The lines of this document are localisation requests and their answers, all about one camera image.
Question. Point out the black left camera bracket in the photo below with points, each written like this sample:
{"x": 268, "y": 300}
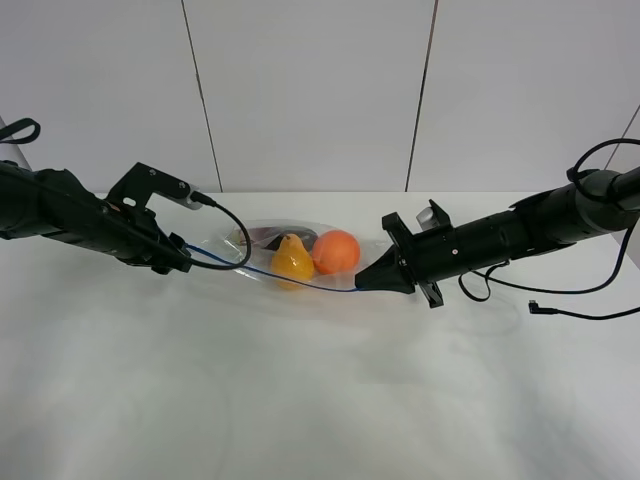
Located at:
{"x": 141, "y": 182}

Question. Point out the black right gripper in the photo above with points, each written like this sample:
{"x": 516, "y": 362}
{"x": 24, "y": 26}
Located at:
{"x": 414, "y": 260}

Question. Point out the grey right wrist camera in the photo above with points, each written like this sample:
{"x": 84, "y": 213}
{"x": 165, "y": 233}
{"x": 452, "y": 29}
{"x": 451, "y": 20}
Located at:
{"x": 433, "y": 218}

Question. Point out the dark purple eggplant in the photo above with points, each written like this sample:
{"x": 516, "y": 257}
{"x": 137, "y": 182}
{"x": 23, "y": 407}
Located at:
{"x": 270, "y": 237}

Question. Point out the yellow pear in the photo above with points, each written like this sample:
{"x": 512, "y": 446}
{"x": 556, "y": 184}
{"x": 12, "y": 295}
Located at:
{"x": 292, "y": 263}

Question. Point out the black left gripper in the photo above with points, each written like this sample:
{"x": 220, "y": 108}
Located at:
{"x": 135, "y": 239}

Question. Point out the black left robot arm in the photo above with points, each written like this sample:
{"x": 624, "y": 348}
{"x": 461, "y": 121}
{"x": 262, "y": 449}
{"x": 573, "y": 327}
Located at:
{"x": 53, "y": 204}

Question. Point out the clear zip bag blue seal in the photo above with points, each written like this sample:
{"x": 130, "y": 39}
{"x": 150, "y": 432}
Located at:
{"x": 229, "y": 246}

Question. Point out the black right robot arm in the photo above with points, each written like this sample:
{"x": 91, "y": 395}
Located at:
{"x": 600, "y": 203}

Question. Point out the orange fruit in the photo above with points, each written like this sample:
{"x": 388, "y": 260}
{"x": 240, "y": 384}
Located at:
{"x": 335, "y": 251}

